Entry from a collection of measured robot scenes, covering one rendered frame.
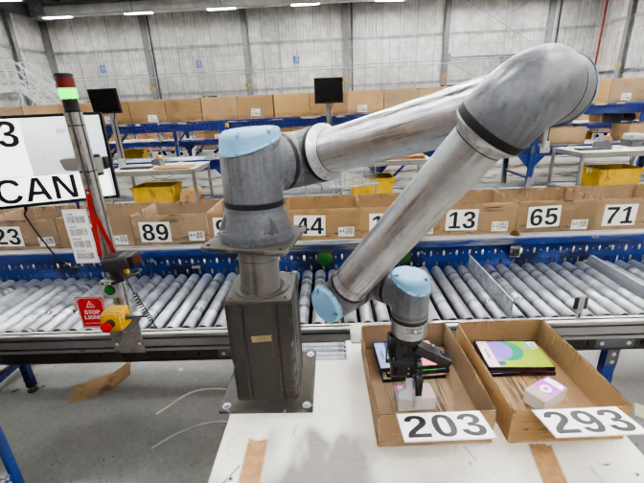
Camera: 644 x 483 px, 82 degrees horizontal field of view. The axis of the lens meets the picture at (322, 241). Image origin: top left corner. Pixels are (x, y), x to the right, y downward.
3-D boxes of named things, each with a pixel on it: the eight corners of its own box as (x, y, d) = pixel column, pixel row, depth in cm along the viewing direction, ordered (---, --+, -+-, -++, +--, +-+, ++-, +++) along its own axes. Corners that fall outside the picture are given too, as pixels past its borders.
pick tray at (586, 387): (507, 444, 90) (513, 411, 87) (453, 347, 126) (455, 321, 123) (625, 439, 90) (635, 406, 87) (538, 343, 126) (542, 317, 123)
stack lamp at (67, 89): (56, 99, 113) (50, 77, 111) (66, 99, 118) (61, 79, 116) (72, 98, 113) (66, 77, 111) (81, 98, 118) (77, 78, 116)
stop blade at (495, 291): (509, 321, 145) (512, 300, 142) (468, 271, 188) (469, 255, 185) (511, 321, 145) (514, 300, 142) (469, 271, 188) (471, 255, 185)
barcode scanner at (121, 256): (140, 282, 128) (129, 254, 124) (107, 287, 129) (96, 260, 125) (149, 273, 134) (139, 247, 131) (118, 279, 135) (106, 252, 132)
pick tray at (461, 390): (377, 448, 91) (377, 415, 87) (359, 350, 127) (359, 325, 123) (494, 443, 91) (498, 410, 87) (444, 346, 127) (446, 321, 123)
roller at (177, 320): (163, 338, 147) (161, 328, 145) (204, 280, 196) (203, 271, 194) (175, 338, 147) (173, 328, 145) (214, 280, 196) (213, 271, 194)
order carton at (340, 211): (285, 241, 193) (282, 210, 187) (289, 224, 220) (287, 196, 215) (360, 240, 192) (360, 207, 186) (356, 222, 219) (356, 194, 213)
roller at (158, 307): (130, 339, 147) (128, 329, 146) (180, 281, 196) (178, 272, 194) (143, 339, 147) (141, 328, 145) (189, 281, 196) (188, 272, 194)
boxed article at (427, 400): (434, 410, 100) (435, 397, 99) (398, 413, 100) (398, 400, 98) (428, 396, 105) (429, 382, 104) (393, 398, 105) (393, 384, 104)
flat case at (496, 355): (555, 371, 108) (556, 367, 108) (488, 371, 110) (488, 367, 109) (533, 343, 121) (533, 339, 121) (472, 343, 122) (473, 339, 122)
